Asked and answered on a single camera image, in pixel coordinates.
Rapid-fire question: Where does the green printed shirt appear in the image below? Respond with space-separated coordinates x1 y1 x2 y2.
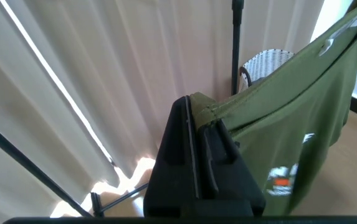
189 0 357 217

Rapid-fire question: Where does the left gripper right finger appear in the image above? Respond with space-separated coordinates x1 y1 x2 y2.
196 119 266 218

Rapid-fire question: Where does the white laundry basket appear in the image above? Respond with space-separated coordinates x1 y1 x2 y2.
239 49 295 94

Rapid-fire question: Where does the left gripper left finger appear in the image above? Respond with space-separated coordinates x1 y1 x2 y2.
143 95 198 218

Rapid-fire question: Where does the black clothes rack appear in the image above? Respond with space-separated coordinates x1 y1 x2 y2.
0 0 245 218

